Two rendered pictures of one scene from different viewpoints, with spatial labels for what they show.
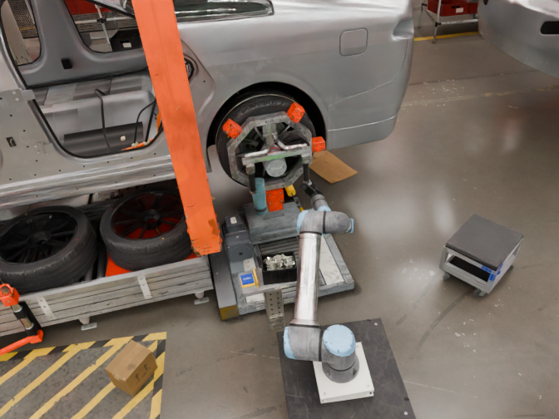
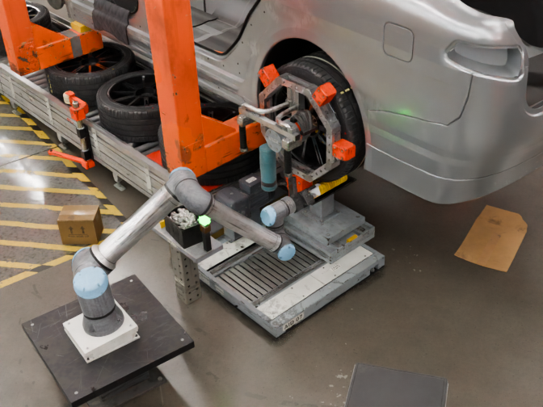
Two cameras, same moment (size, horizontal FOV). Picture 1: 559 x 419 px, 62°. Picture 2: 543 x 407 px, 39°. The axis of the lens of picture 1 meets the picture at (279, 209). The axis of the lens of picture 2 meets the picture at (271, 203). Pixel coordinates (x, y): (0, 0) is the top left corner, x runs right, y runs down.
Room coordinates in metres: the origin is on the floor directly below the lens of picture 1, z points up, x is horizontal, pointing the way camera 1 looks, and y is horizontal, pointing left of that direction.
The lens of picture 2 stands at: (0.72, -2.89, 2.79)
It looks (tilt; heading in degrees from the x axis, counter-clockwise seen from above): 35 degrees down; 60
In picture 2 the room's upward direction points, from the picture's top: 3 degrees counter-clockwise
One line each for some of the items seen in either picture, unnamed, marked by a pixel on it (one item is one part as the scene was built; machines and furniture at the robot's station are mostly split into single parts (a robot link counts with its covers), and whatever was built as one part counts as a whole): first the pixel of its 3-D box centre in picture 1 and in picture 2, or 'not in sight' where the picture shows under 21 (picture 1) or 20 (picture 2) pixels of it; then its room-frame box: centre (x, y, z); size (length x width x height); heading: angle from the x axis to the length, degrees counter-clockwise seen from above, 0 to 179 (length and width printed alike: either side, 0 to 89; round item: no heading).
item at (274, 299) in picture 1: (274, 303); (185, 266); (1.87, 0.08, 0.21); 0.10 x 0.10 x 0.42; 11
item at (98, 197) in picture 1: (119, 189); not in sight; (3.45, 1.43, 0.02); 0.52 x 0.42 x 0.04; 95
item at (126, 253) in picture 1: (152, 227); (212, 142); (2.47, 0.89, 0.39); 0.66 x 0.66 x 0.24
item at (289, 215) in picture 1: (270, 201); (322, 199); (2.73, 0.06, 0.32); 0.40 x 0.30 x 0.28; 101
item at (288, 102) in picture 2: (256, 141); (267, 98); (2.42, 0.10, 1.03); 0.19 x 0.18 x 0.11; 11
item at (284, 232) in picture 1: (272, 220); (322, 226); (2.73, 0.06, 0.13); 0.50 x 0.36 x 0.10; 101
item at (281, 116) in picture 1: (270, 153); (298, 128); (2.56, 0.03, 0.85); 0.54 x 0.07 x 0.54; 101
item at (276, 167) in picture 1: (273, 159); (288, 133); (2.49, 0.02, 0.85); 0.21 x 0.14 x 0.14; 11
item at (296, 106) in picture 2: (289, 135); (293, 111); (2.46, -0.09, 1.03); 0.19 x 0.18 x 0.11; 11
